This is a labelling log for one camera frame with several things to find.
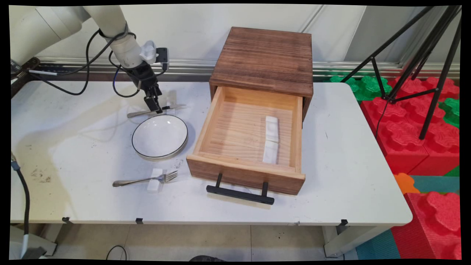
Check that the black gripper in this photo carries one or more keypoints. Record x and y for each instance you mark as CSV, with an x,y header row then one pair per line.
x,y
143,77

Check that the silver table knife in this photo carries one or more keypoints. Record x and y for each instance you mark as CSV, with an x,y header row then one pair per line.
x,y
141,113

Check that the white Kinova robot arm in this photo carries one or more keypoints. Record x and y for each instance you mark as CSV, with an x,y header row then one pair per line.
x,y
55,25

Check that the white cutlery rest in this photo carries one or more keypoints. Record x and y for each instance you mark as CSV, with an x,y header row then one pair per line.
x,y
154,187
272,129
270,152
171,103

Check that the white plate with black rim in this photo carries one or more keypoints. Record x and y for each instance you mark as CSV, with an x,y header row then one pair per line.
x,y
160,136

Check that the silver fork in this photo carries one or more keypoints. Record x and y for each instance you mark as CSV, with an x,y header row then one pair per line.
x,y
140,180

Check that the light wooden drawer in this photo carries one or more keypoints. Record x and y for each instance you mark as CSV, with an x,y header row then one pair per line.
x,y
243,132

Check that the dark brown wooden cabinet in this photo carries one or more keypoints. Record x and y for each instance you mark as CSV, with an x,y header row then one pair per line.
x,y
265,59

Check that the black table edge clip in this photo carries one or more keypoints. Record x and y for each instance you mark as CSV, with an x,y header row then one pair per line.
x,y
66,220
139,221
343,222

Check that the white table leg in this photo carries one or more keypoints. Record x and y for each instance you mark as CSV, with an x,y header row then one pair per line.
x,y
349,239
36,241

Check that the green foam block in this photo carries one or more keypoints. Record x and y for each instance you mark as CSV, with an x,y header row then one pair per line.
x,y
364,86
452,110

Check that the large red foam block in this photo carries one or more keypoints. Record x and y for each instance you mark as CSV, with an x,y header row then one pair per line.
x,y
404,129

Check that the orange foam piece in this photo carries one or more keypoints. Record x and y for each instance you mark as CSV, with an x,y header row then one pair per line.
x,y
404,183

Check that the black tripod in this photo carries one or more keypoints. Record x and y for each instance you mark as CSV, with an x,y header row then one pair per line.
x,y
430,55

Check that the teal foam mat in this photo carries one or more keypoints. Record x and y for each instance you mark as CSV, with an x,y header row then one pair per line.
x,y
438,184

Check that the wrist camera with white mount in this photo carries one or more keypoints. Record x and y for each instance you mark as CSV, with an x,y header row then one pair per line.
x,y
156,53

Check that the silver wall rail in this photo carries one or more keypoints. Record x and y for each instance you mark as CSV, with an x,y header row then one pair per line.
x,y
257,68

